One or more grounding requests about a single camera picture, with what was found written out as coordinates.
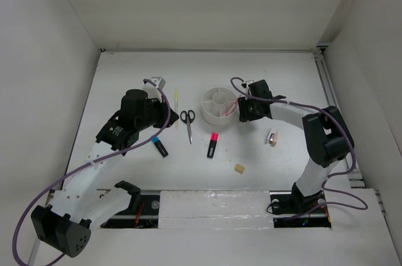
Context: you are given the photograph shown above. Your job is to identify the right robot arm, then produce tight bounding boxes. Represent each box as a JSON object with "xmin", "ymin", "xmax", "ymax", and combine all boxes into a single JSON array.
[{"xmin": 231, "ymin": 77, "xmax": 354, "ymax": 212}]

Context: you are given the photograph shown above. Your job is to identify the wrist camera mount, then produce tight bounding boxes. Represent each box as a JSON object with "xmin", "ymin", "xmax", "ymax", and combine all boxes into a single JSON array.
[
  {"xmin": 241, "ymin": 80, "xmax": 254, "ymax": 96},
  {"xmin": 142, "ymin": 77, "xmax": 166, "ymax": 101}
]

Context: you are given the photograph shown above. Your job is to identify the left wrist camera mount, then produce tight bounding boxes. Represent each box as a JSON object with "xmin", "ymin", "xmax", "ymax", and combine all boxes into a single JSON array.
[{"xmin": 142, "ymin": 77, "xmax": 166, "ymax": 101}]

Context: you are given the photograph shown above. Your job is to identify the tan eraser block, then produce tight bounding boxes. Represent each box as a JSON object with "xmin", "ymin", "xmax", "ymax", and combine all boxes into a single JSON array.
[{"xmin": 234, "ymin": 164, "xmax": 245, "ymax": 174}]

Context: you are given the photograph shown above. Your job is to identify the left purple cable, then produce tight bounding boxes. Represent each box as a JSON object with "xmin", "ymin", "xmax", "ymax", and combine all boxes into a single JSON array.
[{"xmin": 13, "ymin": 79, "xmax": 172, "ymax": 266}]

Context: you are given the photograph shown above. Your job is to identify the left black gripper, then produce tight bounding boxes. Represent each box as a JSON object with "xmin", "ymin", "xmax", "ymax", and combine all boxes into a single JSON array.
[{"xmin": 136, "ymin": 95, "xmax": 178, "ymax": 131}]

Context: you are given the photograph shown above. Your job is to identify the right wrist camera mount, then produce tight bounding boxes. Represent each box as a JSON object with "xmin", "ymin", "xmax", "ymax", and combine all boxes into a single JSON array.
[{"xmin": 241, "ymin": 80, "xmax": 254, "ymax": 96}]

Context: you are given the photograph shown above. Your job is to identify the pink capped black highlighter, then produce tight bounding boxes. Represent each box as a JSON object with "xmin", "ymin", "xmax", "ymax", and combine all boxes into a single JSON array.
[{"xmin": 207, "ymin": 133, "xmax": 219, "ymax": 158}]

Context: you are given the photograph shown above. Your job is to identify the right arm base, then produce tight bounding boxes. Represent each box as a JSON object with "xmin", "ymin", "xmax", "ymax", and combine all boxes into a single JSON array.
[{"xmin": 266, "ymin": 184, "xmax": 332, "ymax": 228}]

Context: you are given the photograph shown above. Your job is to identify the pink mini stapler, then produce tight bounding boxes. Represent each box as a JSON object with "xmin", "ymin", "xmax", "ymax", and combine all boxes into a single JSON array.
[{"xmin": 266, "ymin": 130, "xmax": 278, "ymax": 147}]

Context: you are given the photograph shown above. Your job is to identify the blue capped black highlighter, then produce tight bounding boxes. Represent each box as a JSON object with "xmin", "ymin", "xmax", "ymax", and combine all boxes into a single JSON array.
[{"xmin": 152, "ymin": 137, "xmax": 168, "ymax": 158}]

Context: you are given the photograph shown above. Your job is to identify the white round divided organizer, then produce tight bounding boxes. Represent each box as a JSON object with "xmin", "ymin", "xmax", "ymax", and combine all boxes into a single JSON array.
[{"xmin": 201, "ymin": 87, "xmax": 237, "ymax": 126}]

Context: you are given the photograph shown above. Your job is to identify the thin red highlighter pen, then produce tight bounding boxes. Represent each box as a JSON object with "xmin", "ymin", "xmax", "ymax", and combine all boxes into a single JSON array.
[{"xmin": 220, "ymin": 101, "xmax": 238, "ymax": 117}]

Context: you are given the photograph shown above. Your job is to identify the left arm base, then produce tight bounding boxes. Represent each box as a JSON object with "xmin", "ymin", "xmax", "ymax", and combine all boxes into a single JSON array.
[{"xmin": 100, "ymin": 181, "xmax": 160, "ymax": 229}]

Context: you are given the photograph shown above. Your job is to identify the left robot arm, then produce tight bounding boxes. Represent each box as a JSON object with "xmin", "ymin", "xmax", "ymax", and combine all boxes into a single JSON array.
[{"xmin": 31, "ymin": 87, "xmax": 178, "ymax": 258}]

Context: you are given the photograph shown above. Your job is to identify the black handled scissors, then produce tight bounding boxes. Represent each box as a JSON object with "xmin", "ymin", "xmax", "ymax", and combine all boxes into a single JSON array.
[{"xmin": 180, "ymin": 110, "xmax": 195, "ymax": 144}]

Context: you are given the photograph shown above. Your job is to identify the thin yellow highlighter pen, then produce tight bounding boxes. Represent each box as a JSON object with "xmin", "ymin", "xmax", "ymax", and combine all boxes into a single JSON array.
[{"xmin": 175, "ymin": 88, "xmax": 180, "ymax": 130}]

